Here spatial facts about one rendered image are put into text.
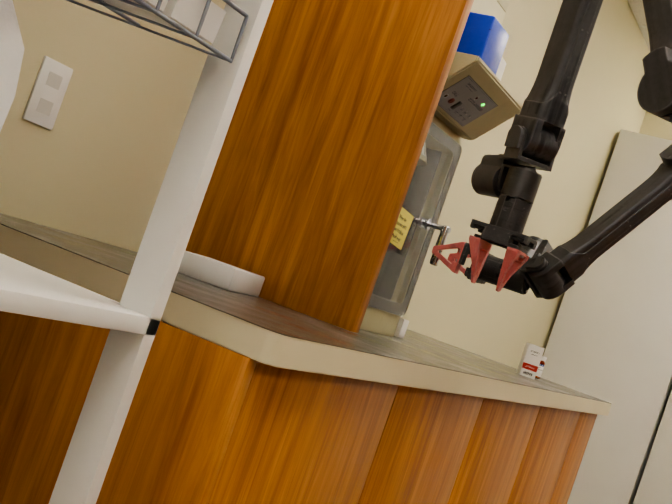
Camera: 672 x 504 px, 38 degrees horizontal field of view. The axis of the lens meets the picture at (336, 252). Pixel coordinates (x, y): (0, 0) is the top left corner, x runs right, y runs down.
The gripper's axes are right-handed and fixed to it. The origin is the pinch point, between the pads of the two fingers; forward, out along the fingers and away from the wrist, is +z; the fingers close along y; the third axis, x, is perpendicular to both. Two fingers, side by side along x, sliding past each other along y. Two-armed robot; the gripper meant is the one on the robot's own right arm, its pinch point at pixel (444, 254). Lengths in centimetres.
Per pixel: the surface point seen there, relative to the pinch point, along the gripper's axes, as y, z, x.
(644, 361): -284, 4, 4
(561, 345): -283, 43, 10
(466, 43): 24.2, 0.3, -38.9
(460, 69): 26.9, -1.6, -33.0
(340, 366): 78, -24, 23
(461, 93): 18.7, 0.3, -30.5
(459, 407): 17.2, -20.6, 27.6
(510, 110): -1.0, -2.9, -33.9
